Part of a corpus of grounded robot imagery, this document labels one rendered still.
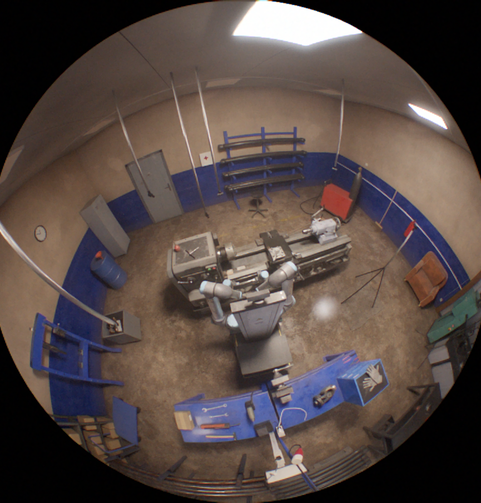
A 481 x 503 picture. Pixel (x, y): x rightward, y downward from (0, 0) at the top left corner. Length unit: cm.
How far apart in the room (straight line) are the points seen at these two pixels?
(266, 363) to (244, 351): 27
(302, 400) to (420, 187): 479
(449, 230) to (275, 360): 453
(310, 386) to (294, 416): 38
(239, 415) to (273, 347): 87
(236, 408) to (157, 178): 493
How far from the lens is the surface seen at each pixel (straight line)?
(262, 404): 189
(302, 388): 192
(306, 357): 279
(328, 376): 200
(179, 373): 299
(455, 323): 441
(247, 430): 201
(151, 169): 464
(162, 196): 490
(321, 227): 247
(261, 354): 184
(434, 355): 471
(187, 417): 201
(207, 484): 281
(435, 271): 466
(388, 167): 522
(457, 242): 480
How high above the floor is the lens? 268
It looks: 50 degrees down
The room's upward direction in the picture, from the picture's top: 9 degrees counter-clockwise
